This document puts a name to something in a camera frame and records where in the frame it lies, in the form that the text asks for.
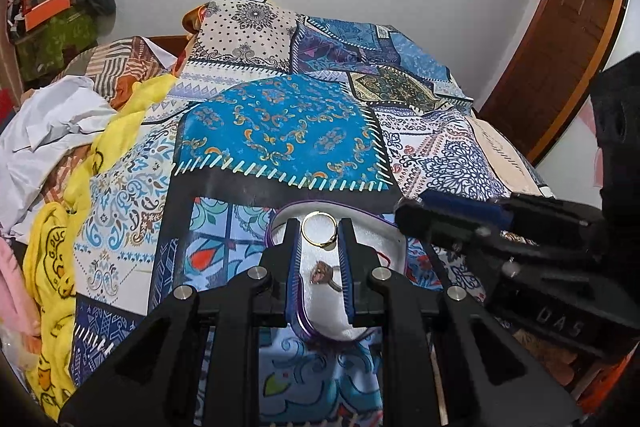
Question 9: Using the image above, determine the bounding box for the striped orange pillow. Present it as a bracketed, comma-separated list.
[55, 36, 177, 109]

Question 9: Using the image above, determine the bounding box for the brown wooden door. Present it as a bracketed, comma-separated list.
[480, 0, 627, 164]

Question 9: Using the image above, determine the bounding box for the blue patchwork bedspread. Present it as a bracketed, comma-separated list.
[70, 0, 544, 426]

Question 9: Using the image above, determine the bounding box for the orange box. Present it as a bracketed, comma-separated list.
[25, 0, 70, 31]

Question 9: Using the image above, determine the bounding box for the yellow printed cloth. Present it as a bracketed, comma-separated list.
[23, 74, 177, 421]

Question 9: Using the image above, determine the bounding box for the ring with brown stone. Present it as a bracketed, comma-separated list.
[308, 260, 346, 293]

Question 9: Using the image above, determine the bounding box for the gold bangle ring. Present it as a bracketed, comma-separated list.
[299, 210, 340, 249]

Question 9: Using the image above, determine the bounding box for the white crumpled cloth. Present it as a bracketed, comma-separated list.
[1, 76, 116, 234]

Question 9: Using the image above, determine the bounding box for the green patterned cloth stand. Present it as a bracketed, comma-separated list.
[15, 9, 98, 82]

